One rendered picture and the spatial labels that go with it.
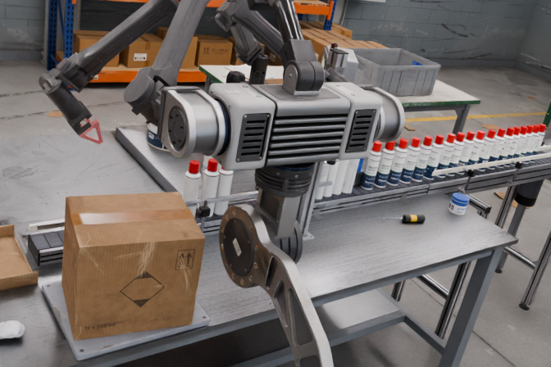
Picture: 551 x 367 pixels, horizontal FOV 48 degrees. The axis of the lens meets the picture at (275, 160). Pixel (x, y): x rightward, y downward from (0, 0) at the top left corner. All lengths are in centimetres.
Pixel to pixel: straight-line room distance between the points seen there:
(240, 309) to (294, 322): 47
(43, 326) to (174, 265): 37
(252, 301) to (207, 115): 76
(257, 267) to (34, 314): 61
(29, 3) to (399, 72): 363
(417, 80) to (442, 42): 499
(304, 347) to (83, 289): 54
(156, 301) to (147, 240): 18
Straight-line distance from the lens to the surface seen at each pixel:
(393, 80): 418
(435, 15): 906
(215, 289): 187
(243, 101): 125
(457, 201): 268
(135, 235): 153
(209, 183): 205
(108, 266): 152
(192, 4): 159
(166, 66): 148
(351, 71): 200
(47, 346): 166
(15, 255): 196
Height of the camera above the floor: 193
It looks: 23 degrees down
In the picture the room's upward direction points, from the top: 11 degrees clockwise
